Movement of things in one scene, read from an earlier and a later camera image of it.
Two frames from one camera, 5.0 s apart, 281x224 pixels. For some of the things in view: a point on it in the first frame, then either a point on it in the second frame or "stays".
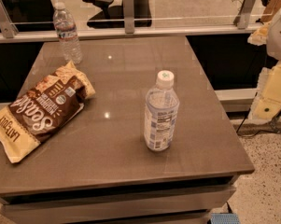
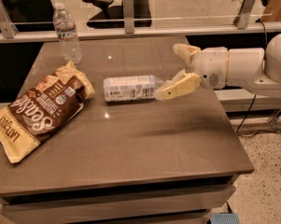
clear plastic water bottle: (67, 35) stays
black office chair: (113, 18) stays
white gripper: (279, 37) -> (210, 66)
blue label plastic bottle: (161, 112) -> (131, 87)
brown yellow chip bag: (49, 104) stays
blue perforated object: (224, 218) stays
